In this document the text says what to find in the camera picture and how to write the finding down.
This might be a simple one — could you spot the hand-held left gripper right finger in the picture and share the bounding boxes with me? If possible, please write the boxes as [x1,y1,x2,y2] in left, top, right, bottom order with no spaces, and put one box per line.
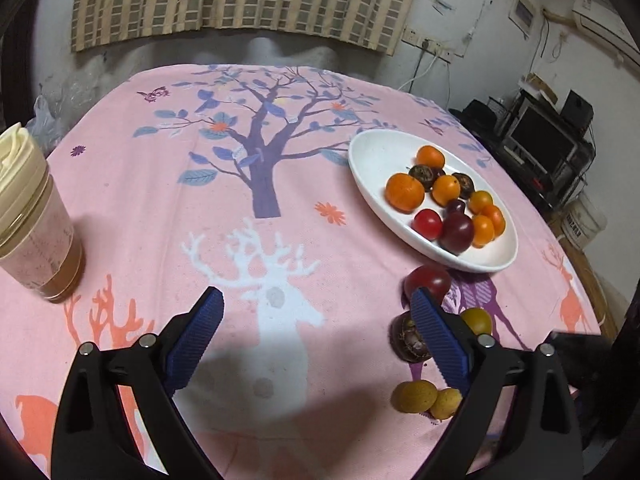
[410,287,586,480]

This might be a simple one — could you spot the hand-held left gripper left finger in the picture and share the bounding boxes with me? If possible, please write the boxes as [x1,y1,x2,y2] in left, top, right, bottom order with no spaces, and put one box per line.
[50,286,225,480]

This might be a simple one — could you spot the yellow-green round fruit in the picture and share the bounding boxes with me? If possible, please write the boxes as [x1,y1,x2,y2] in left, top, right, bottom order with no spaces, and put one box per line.
[459,307,494,336]

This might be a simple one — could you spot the small yellow-green fruit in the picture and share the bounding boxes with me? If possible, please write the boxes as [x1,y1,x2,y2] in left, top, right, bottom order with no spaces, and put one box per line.
[390,380,438,414]
[430,387,463,421]

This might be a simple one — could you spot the dark red plum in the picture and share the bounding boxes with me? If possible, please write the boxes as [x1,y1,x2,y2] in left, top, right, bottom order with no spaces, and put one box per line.
[403,264,453,306]

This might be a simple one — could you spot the dark purple plum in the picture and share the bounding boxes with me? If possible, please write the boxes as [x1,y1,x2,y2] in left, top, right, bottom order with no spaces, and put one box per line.
[440,211,475,254]

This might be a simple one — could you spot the red cherry tomato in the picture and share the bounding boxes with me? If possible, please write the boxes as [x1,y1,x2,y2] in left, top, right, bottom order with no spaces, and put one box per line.
[412,209,444,240]

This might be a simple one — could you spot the large orange tangerine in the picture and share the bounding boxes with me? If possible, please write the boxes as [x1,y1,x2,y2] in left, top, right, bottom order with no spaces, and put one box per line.
[385,172,426,212]

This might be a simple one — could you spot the white oval plate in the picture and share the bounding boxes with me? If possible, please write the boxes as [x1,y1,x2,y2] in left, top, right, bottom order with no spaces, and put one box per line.
[348,129,519,273]

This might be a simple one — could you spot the pink printed tablecloth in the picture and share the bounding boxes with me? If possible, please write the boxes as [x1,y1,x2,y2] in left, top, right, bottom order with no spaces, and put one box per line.
[0,63,603,480]

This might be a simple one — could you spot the clear bottle with cream lid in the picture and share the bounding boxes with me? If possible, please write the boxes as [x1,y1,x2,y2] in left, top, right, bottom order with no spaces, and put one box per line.
[0,121,86,303]

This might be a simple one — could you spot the white bucket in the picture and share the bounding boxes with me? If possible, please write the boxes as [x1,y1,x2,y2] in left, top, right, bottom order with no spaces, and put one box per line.
[562,192,608,250]

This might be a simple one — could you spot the black desk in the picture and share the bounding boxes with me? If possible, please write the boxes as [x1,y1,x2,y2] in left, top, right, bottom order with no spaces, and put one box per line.
[450,105,596,211]

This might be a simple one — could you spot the black monitor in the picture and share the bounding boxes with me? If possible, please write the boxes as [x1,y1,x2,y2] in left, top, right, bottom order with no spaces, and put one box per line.
[507,105,581,171]

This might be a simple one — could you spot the black hat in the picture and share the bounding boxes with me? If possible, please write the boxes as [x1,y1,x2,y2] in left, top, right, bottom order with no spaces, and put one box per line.
[450,99,501,128]

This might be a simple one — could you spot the clear plastic bag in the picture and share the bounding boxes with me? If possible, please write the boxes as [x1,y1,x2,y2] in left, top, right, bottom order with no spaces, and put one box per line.
[32,95,63,156]

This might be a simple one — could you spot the black speaker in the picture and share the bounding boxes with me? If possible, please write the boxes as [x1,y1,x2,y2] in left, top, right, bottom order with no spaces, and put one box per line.
[560,90,596,128]

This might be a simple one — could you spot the small cardboard box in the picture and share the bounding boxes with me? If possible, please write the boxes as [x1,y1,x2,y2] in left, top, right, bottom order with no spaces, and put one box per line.
[520,72,558,103]

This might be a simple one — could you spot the beige checked curtain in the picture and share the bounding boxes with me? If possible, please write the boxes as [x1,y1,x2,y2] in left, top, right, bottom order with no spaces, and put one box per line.
[71,0,430,56]

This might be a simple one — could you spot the white air conditioner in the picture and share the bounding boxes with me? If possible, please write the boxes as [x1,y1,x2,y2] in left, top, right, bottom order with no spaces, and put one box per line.
[570,0,636,41]

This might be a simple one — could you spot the white cable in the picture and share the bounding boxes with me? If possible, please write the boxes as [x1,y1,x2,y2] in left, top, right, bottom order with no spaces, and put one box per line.
[397,52,438,92]

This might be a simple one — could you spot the white wall panel box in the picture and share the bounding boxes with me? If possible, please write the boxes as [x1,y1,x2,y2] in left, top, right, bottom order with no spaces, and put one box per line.
[510,0,536,36]

